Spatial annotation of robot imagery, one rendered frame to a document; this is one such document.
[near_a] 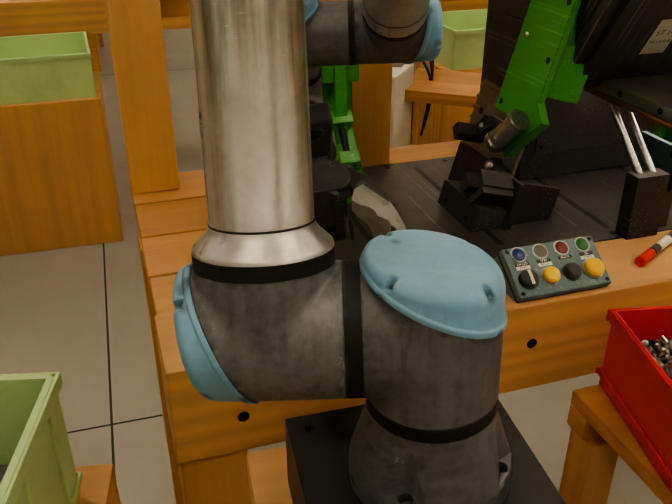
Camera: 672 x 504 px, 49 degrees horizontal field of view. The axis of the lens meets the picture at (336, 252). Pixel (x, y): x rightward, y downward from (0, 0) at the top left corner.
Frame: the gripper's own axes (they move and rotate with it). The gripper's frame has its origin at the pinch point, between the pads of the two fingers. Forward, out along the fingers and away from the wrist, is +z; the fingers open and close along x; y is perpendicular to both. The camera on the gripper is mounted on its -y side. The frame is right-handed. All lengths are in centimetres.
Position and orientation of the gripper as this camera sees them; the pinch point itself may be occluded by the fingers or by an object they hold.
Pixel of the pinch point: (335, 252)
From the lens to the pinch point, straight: 74.3
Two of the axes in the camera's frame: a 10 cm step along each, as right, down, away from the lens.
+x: -9.8, 1.6, -1.1
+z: 1.9, 6.9, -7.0
